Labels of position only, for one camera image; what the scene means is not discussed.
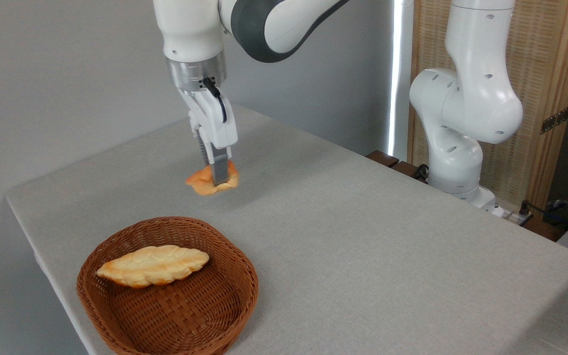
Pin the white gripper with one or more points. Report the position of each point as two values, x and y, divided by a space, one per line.
215 125

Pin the round orange bread bun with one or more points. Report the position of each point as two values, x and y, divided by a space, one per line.
200 180

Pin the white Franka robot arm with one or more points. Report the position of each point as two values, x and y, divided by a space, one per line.
476 98

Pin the long braided bread loaf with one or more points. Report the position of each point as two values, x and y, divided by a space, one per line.
153 266

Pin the brown wicker basket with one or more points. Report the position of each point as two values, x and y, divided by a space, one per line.
180 315

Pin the dark brown wooden block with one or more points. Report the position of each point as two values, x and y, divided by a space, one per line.
382 158
543 229
405 168

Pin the grey tablecloth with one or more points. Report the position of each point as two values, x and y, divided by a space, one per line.
363 246

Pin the white power strip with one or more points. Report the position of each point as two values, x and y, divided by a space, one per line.
511 216

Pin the dark metal screen hinge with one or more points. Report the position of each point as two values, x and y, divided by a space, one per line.
555 120

